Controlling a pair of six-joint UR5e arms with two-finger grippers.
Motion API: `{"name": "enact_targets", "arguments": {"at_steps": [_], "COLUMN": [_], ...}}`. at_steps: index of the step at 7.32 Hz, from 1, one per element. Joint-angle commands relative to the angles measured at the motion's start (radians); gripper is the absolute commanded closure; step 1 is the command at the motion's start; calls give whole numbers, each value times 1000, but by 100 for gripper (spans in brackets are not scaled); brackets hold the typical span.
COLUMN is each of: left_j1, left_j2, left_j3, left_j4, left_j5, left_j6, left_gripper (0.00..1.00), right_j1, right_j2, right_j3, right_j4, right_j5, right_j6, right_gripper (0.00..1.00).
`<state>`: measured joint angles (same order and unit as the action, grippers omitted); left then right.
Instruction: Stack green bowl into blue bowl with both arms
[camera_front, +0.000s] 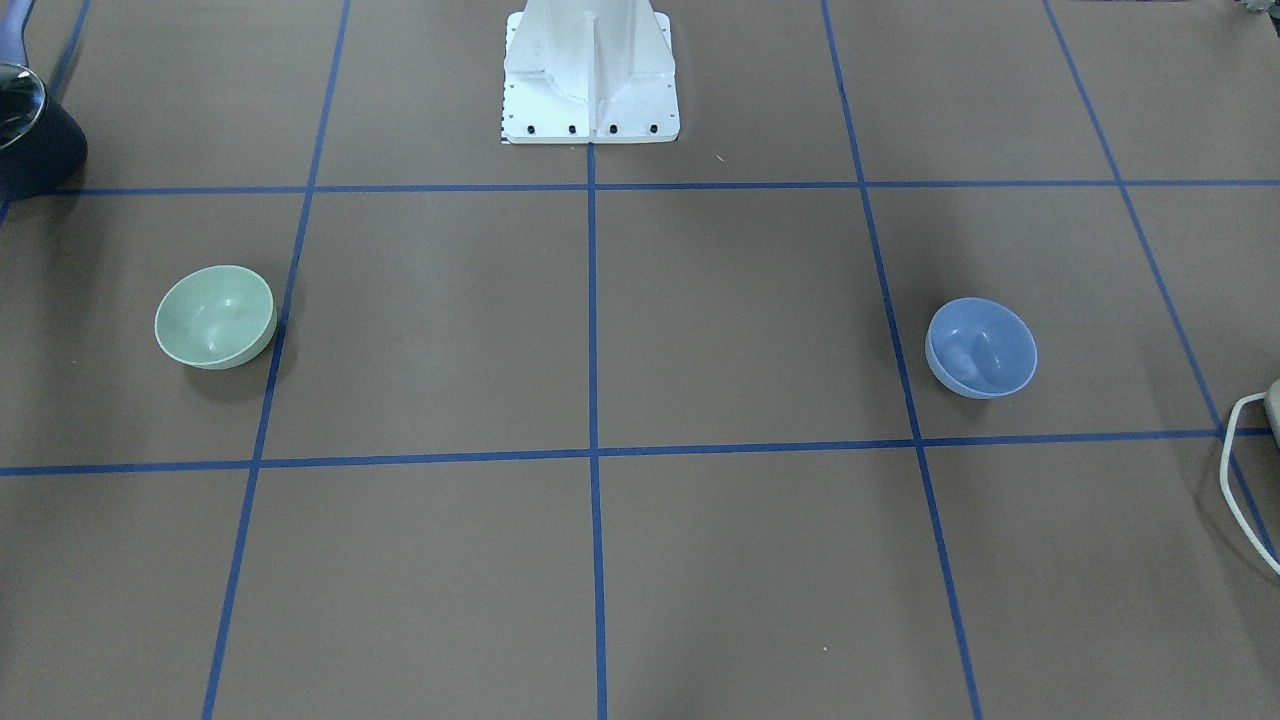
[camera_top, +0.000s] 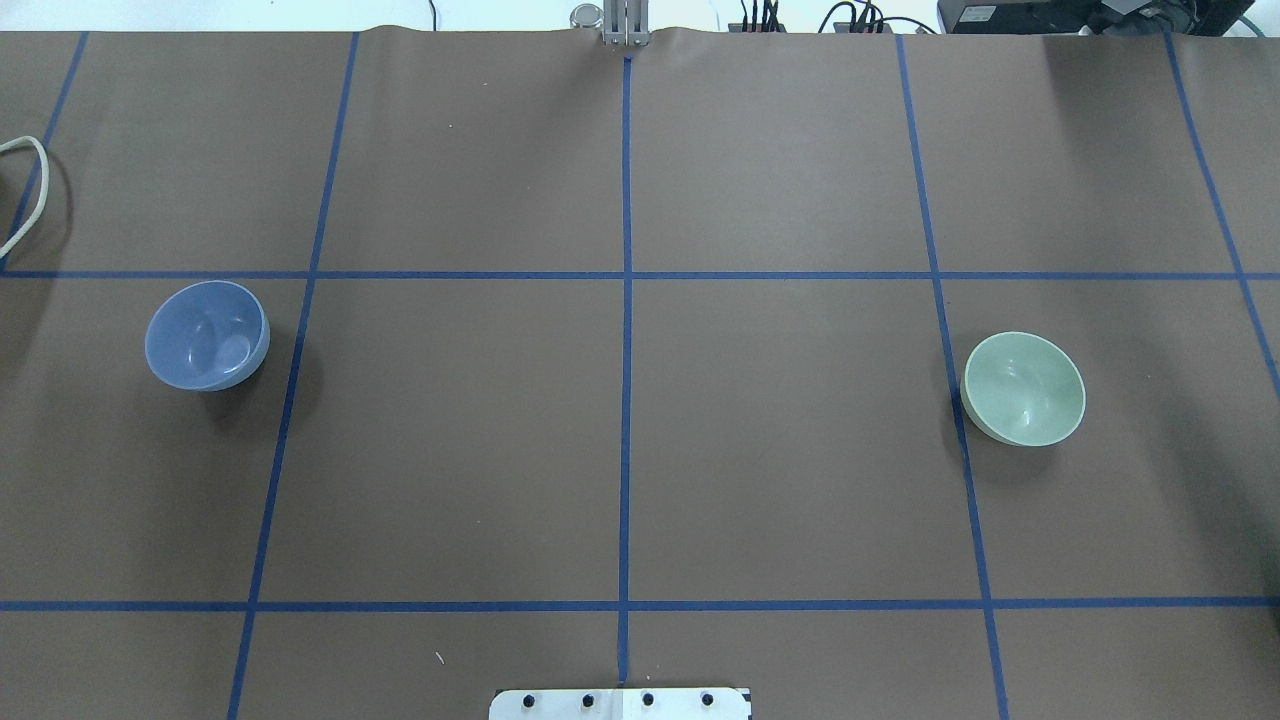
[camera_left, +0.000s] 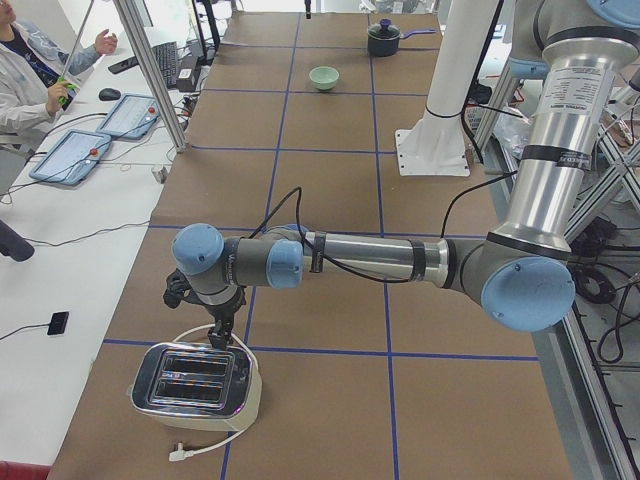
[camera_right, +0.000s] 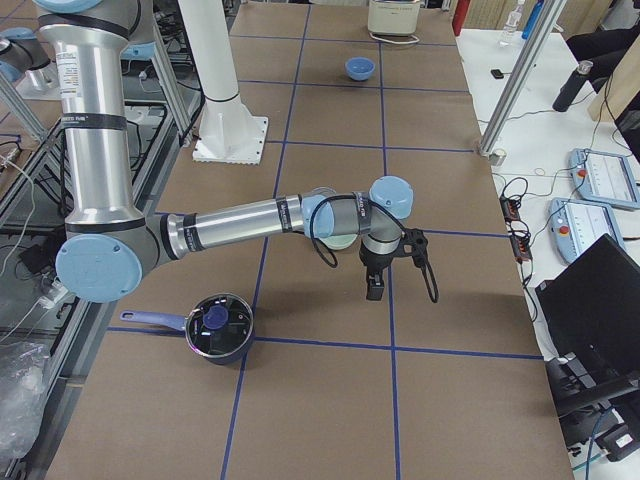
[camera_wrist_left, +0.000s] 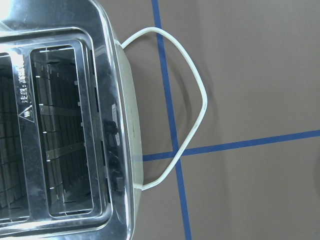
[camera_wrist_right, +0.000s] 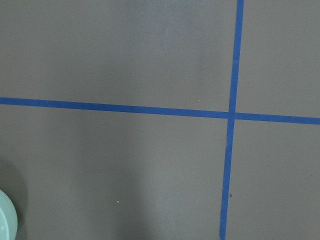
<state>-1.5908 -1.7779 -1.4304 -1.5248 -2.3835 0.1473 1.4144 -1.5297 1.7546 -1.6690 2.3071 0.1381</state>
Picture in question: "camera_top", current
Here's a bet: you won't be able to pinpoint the green bowl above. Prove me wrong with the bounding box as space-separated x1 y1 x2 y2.
960 331 1087 448

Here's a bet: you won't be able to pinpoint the blue bowl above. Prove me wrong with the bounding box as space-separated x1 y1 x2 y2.
143 281 271 393

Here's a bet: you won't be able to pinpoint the small metal cylinder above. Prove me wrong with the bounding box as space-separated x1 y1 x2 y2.
570 3 605 29

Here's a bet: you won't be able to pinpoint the black device at table corner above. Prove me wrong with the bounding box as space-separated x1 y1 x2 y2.
936 1 1254 37

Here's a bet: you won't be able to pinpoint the aluminium frame post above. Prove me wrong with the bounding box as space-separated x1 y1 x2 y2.
602 0 652 46

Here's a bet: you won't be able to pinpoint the metal base plate with bolts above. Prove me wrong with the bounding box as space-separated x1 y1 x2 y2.
488 687 753 719

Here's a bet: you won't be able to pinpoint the black cables at table edge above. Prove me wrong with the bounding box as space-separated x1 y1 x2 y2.
716 0 941 36

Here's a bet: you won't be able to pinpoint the white toaster power cable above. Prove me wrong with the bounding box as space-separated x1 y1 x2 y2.
0 136 51 259

